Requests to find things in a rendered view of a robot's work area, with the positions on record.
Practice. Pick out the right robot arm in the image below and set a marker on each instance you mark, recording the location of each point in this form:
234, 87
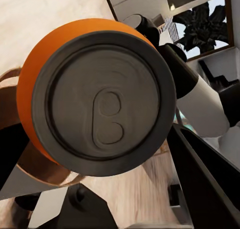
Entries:
210, 113

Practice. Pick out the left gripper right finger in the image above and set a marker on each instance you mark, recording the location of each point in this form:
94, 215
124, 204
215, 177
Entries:
210, 182

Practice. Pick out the can of soda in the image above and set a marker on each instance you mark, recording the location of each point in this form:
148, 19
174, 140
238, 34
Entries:
96, 97

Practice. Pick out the trash can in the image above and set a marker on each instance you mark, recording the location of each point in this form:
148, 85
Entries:
34, 172

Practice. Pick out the stairs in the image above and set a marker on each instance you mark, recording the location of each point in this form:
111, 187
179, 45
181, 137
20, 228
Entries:
220, 71

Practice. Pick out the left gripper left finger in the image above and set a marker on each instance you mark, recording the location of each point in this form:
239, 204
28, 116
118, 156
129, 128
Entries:
13, 141

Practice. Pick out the fixed window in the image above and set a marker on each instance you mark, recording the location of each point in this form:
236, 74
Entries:
203, 30

